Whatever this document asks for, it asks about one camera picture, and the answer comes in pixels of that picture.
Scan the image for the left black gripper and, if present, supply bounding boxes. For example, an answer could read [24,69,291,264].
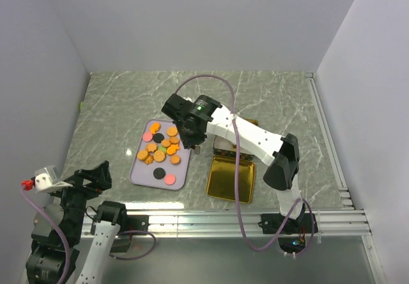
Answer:
[50,159,111,242]

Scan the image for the round tan biscuit top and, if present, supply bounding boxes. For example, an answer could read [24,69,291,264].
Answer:
[167,126,178,137]

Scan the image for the round tan biscuit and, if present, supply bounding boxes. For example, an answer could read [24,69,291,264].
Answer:
[153,150,166,162]
[136,150,150,161]
[167,126,178,137]

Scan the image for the orange flower cookie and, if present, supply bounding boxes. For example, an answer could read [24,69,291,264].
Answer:
[146,143,158,153]
[169,136,180,145]

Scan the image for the orange round cookie bottom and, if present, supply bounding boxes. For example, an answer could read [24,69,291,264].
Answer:
[170,155,181,165]

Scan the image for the orange round cookie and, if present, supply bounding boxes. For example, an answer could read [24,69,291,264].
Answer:
[161,139,171,148]
[170,155,181,165]

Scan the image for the black sandwich cookie bottom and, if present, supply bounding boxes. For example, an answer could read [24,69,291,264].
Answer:
[153,168,166,180]

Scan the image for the black sandwich cookie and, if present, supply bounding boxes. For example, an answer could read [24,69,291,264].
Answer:
[153,168,166,180]
[153,132,164,144]

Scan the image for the metal tongs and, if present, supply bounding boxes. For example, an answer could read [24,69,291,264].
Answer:
[191,145,201,155]

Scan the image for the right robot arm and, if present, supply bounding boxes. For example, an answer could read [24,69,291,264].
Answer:
[162,93,305,232]

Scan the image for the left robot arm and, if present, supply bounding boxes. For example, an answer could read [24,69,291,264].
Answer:
[22,161,128,283]

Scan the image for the orange round cookie middle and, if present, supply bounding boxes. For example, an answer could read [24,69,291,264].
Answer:
[161,139,171,148]

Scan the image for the orange fish cookie right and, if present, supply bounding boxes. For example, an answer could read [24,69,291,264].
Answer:
[166,145,180,155]

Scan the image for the orange fish cookie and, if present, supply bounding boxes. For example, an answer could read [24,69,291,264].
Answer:
[150,122,161,135]
[166,145,180,155]

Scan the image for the white paper cup four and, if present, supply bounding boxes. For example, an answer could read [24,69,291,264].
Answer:
[214,137,235,151]

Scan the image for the orange fish cookie top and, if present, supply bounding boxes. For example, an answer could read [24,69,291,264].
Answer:
[150,122,161,135]

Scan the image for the black sandwich cookie top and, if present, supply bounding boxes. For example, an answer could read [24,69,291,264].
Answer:
[153,132,164,144]

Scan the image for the green cookie tin box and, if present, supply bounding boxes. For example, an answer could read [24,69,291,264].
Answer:
[213,139,254,161]

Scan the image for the green macaron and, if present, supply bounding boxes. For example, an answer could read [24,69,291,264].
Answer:
[158,146,167,154]

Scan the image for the pink sandwich cookie top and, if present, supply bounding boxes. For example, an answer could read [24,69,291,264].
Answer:
[143,132,153,142]

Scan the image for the pink sandwich cookie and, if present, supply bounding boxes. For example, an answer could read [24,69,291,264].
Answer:
[164,174,176,185]
[143,132,153,142]

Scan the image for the purple plastic tray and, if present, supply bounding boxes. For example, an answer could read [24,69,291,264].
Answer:
[129,119,190,191]

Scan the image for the orange swirl cookie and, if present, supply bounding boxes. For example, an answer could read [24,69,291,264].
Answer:
[143,155,154,164]

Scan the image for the pink sandwich cookie bottom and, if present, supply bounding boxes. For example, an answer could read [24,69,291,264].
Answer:
[164,174,176,185]

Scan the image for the gold tin lid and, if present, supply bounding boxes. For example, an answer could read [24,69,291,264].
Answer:
[206,155,256,204]

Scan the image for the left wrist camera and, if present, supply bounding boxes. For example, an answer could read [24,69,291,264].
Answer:
[21,166,73,193]

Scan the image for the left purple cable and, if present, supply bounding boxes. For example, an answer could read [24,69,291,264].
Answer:
[20,181,72,284]

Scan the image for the purple cable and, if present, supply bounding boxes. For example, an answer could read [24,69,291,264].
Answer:
[174,74,316,258]
[20,181,72,284]

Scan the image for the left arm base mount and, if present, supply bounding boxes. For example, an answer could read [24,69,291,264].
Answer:
[111,215,149,254]

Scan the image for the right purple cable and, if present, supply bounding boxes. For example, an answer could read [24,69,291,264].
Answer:
[174,74,316,258]

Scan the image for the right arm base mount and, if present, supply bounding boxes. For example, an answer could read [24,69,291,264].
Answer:
[258,212,318,256]

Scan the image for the aluminium rail frame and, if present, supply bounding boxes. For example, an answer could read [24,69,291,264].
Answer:
[62,71,385,283]

